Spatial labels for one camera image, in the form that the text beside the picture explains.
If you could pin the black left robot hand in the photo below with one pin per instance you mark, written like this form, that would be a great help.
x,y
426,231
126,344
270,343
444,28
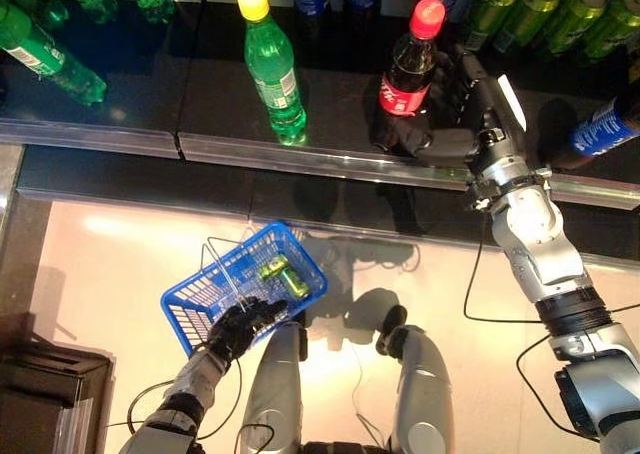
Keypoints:
x,y
232,331

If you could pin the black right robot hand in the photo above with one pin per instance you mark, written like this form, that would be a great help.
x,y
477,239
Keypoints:
x,y
460,99

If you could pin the blue plastic shopping basket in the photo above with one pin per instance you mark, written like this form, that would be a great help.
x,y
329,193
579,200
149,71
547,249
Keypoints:
x,y
200,294

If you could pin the dark cola bottle red cap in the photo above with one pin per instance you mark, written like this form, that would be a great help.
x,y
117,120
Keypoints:
x,y
407,69

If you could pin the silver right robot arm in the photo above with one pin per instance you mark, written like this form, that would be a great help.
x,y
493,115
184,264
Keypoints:
x,y
540,239

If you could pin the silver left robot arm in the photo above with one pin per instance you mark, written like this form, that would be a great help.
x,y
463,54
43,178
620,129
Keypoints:
x,y
185,394

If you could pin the silver left robot leg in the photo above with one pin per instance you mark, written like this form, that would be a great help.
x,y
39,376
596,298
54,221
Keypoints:
x,y
275,389

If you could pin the silver robot leg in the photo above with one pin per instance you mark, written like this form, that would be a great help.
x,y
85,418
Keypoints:
x,y
275,389
420,389

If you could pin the silver right robot leg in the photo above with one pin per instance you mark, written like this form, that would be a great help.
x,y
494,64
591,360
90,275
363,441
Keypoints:
x,y
420,389

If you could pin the black low display base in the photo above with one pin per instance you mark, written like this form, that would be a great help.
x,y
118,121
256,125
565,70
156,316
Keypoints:
x,y
40,374

